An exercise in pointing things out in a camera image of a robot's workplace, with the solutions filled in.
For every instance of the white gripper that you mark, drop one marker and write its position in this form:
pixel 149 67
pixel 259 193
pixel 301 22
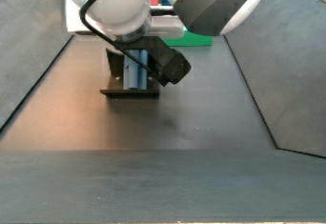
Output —
pixel 126 19

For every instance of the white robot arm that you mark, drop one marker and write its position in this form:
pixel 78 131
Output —
pixel 208 17

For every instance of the black curved fixture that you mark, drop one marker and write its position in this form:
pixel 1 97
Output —
pixel 116 89

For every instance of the blue cylinder block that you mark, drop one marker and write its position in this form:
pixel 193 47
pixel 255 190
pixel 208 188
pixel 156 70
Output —
pixel 165 3

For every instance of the green shape sorter base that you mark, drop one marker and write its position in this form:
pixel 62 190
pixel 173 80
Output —
pixel 189 40

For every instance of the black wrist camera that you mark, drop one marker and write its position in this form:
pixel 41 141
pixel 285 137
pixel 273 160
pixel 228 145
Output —
pixel 170 64

